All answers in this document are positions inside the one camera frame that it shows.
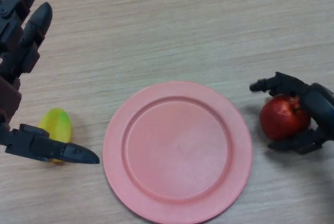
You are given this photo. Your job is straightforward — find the red apple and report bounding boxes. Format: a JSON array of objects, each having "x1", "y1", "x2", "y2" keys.
[{"x1": 259, "y1": 95, "x2": 312, "y2": 142}]

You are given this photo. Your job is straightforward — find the pink round plate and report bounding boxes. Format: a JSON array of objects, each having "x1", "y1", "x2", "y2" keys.
[{"x1": 102, "y1": 81, "x2": 254, "y2": 218}]

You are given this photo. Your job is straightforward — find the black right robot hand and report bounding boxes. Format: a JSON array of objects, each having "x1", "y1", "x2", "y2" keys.
[{"x1": 249, "y1": 71, "x2": 334, "y2": 155}]

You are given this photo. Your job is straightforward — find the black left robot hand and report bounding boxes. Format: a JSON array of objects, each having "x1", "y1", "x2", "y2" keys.
[{"x1": 0, "y1": 0, "x2": 101, "y2": 165}]

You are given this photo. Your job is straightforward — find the yellow-green mango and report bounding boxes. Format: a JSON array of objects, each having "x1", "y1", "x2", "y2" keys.
[{"x1": 38, "y1": 107, "x2": 73, "y2": 166}]

